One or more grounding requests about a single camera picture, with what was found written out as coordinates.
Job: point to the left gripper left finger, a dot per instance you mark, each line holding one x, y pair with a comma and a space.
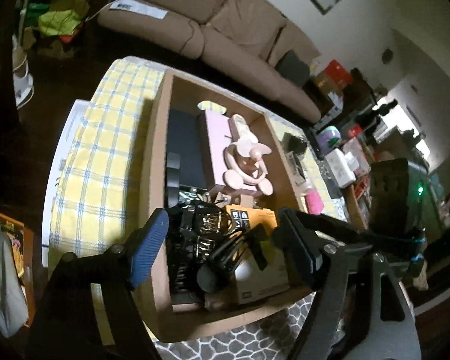
65, 326

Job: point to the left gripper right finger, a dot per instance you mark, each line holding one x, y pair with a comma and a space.
359, 310

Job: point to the pink towel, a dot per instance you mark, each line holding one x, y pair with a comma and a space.
313, 202

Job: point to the black hairbrush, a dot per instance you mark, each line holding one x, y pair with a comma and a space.
172, 179

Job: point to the white tissue box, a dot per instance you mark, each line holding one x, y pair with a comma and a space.
340, 168

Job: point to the grey patterned rug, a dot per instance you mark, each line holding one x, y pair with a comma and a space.
270, 338

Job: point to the purple round container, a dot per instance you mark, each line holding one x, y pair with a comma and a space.
328, 139

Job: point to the orange hard drive box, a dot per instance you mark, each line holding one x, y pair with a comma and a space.
262, 272

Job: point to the yellow plaid table cloth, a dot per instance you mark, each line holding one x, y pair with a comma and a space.
93, 202

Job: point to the pink handheld fan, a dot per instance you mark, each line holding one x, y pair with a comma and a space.
244, 159

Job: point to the red box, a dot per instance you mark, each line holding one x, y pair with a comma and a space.
338, 74

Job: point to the dark cushion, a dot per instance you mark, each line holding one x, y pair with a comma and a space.
291, 68

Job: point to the pink box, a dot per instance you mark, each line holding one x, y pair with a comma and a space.
215, 137

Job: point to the dark blue notebook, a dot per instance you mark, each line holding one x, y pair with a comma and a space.
183, 139

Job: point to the brown sofa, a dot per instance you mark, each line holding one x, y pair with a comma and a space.
243, 39

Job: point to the green clothing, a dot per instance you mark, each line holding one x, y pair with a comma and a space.
58, 23

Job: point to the white paper on sofa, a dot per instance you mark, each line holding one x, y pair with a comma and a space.
140, 8

